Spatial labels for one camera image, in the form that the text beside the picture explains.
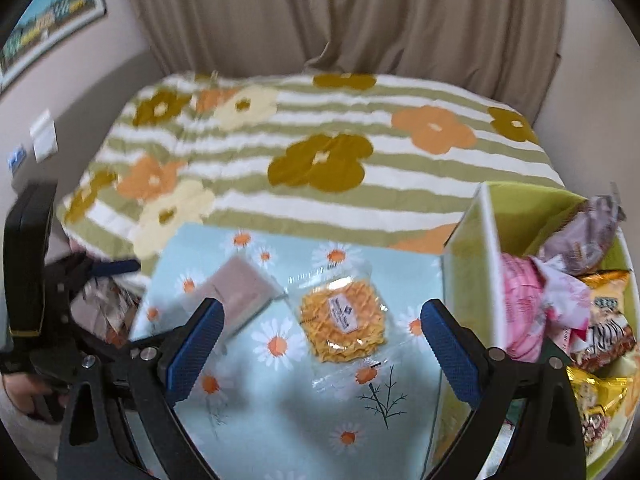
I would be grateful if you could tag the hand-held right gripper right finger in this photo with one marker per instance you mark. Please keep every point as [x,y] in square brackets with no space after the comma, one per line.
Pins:
[450,355]

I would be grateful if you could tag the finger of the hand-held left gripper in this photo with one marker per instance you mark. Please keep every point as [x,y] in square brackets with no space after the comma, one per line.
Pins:
[87,335]
[117,266]

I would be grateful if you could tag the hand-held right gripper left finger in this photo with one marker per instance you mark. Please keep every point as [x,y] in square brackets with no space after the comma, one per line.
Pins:
[195,355]

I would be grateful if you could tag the silver corn roll snack packet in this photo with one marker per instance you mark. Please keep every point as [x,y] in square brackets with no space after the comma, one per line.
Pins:
[107,305]

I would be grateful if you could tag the pink striped snack packet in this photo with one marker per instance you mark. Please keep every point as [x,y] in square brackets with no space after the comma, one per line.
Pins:
[520,310]

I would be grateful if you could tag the white box with green inside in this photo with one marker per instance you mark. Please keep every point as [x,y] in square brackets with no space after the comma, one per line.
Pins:
[470,270]

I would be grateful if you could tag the clear fried noodle snack packet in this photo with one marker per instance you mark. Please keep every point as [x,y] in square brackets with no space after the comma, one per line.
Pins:
[342,320]

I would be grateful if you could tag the orange-yellow snack packet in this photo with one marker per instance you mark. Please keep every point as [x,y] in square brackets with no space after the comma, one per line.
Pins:
[605,330]

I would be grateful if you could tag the person's left forearm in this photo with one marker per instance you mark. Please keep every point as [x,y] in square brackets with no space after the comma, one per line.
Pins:
[25,440]

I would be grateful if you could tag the person's left hand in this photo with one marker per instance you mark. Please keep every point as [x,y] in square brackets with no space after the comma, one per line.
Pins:
[27,392]

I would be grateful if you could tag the flat mauve snack packet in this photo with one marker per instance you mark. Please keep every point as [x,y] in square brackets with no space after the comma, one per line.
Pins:
[245,285]

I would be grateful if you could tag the pale pink snack packet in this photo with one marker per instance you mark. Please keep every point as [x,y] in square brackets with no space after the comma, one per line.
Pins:
[565,300]

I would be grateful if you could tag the light blue daisy cloth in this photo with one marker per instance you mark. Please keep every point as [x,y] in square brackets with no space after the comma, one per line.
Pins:
[300,435]

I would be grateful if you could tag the gold foil snack packet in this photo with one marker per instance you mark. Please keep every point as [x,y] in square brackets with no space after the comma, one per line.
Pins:
[595,395]

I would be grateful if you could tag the brown mauve snack packet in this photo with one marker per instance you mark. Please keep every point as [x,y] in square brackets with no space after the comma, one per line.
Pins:
[585,235]

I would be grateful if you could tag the striped floral blanket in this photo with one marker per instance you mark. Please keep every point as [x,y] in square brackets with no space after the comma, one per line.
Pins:
[320,160]

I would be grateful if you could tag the beige curtain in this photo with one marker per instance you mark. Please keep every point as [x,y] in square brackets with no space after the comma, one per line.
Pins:
[350,10]

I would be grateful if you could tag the blue wall sticker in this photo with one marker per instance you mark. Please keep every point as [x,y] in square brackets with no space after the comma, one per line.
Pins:
[16,157]

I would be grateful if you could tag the white wall switch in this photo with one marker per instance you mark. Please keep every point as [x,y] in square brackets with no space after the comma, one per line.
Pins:
[42,132]

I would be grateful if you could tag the wall poster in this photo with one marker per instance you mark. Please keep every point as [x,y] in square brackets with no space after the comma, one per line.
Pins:
[50,25]

